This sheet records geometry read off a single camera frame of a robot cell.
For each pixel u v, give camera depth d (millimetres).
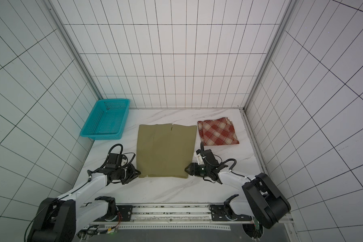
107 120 1136
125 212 738
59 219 398
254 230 685
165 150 971
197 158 813
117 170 711
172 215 742
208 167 683
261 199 431
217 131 1025
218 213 727
